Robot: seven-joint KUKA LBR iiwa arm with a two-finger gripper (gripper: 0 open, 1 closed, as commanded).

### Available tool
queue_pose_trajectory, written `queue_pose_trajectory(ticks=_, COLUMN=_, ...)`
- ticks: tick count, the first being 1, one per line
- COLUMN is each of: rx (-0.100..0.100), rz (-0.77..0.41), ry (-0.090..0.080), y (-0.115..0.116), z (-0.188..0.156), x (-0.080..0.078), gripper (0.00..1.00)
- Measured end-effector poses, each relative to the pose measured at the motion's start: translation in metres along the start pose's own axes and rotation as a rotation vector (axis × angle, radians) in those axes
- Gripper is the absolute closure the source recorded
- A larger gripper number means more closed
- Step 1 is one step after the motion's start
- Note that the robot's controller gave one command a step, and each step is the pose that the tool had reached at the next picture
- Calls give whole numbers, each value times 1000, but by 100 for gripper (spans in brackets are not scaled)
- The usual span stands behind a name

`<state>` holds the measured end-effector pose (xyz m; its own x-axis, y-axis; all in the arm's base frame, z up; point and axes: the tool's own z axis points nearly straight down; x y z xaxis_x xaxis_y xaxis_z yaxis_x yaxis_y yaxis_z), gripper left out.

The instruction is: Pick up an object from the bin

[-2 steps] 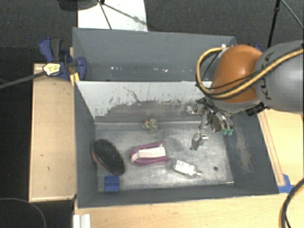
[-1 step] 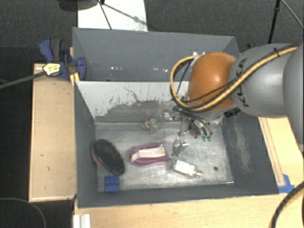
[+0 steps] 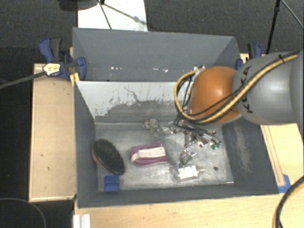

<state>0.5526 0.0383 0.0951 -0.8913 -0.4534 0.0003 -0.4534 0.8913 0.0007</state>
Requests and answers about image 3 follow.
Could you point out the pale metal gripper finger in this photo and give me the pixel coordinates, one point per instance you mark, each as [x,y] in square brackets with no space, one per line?
[191,151]
[185,158]

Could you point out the clear plastic bottle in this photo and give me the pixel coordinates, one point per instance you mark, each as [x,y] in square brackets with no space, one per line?
[187,172]

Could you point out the clear glass thing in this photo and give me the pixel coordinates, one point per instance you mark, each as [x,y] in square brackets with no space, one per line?
[173,127]

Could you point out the grey mottled toy animal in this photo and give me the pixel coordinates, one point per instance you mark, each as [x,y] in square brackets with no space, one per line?
[151,125]

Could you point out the black oval brush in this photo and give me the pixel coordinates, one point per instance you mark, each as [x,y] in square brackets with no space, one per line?
[109,157]

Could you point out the blue block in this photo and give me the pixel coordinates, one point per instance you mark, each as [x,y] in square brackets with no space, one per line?
[111,183]

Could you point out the grey metal bin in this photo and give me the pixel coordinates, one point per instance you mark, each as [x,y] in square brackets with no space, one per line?
[147,51]

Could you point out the pale wood board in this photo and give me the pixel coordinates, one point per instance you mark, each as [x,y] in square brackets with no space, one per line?
[53,136]

